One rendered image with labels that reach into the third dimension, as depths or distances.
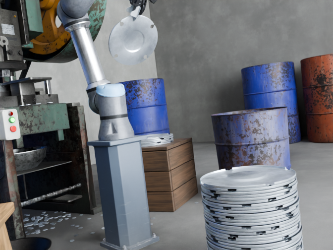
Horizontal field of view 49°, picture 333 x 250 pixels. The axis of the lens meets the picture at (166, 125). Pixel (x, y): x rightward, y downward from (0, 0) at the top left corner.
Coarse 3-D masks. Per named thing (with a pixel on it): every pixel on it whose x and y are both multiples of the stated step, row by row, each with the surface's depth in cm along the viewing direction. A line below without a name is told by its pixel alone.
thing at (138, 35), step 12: (132, 24) 192; (144, 24) 196; (120, 36) 193; (132, 36) 197; (144, 36) 200; (156, 36) 203; (120, 48) 197; (132, 48) 201; (144, 48) 204; (120, 60) 201; (132, 60) 205; (144, 60) 209
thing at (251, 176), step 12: (240, 168) 127; (252, 168) 124; (264, 168) 122; (276, 168) 120; (204, 180) 114; (216, 180) 112; (228, 180) 110; (240, 180) 107; (252, 180) 106; (264, 180) 105; (276, 180) 103; (288, 180) 101
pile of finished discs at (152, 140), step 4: (148, 136) 215; (152, 136) 212; (156, 136) 211; (160, 136) 212; (164, 136) 204; (168, 136) 207; (172, 136) 211; (144, 140) 201; (148, 140) 200; (152, 140) 201; (156, 140) 201; (160, 140) 202; (164, 140) 204; (168, 140) 206; (172, 140) 211; (144, 144) 201; (148, 144) 201; (152, 144) 201; (156, 144) 201; (160, 144) 202
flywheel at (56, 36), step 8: (48, 0) 222; (56, 0) 223; (40, 8) 231; (48, 8) 226; (56, 8) 224; (48, 16) 228; (48, 24) 229; (48, 32) 230; (56, 32) 226; (64, 32) 217; (32, 40) 236; (40, 40) 234; (48, 40) 230; (56, 40) 222; (64, 40) 218; (40, 48) 230; (48, 48) 226; (56, 48) 222
